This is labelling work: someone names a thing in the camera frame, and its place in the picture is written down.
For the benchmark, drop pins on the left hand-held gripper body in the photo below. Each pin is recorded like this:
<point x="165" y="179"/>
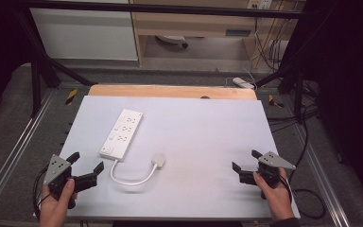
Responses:
<point x="56" y="170"/>

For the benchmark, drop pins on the black frame stand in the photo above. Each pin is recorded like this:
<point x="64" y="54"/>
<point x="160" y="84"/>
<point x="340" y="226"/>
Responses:
<point x="291" y="82"/>
<point x="39" y="72"/>

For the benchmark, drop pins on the white power strip on floor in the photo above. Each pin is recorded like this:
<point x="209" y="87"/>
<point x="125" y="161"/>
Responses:
<point x="242" y="83"/>

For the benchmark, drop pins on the black frame crossbar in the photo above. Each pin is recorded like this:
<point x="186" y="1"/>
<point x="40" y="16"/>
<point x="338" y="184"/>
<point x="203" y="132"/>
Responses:
<point x="157" y="8"/>

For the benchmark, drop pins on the white plug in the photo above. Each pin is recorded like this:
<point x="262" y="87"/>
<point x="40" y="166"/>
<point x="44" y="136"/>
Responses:
<point x="159" y="160"/>

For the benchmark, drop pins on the white power strip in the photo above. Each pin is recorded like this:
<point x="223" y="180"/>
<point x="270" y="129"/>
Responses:
<point x="122" y="134"/>
<point x="242" y="83"/>

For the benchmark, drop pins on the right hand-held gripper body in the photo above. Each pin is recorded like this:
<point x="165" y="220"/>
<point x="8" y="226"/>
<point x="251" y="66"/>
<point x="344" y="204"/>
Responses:
<point x="272" y="162"/>

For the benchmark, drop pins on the light wooden desk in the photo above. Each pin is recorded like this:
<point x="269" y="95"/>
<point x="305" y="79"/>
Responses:
<point x="198" y="25"/>

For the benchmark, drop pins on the light grey table mat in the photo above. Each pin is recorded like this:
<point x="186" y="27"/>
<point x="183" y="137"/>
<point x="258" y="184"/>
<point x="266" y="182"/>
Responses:
<point x="195" y="151"/>

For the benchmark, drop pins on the white wall socket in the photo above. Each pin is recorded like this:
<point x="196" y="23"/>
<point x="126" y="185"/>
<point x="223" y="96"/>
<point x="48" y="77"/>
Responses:
<point x="259" y="3"/>

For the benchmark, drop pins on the person's right hand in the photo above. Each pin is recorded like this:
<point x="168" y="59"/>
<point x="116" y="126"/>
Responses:
<point x="275" y="198"/>

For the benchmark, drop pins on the wooden table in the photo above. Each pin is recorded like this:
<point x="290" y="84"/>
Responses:
<point x="170" y="91"/>

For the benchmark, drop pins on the yellow black tape marker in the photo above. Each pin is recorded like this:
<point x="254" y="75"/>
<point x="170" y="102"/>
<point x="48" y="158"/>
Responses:
<point x="71" y="96"/>
<point x="274" y="101"/>

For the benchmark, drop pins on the office chair base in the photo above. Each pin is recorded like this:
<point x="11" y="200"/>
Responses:
<point x="173" y="40"/>

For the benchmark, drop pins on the aluminium rail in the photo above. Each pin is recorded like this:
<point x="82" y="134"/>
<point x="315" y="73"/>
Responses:
<point x="321" y="176"/>
<point x="15" y="148"/>

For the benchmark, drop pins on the person's left hand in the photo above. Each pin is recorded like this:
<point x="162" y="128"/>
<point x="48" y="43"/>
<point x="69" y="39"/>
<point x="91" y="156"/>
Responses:
<point x="54" y="206"/>

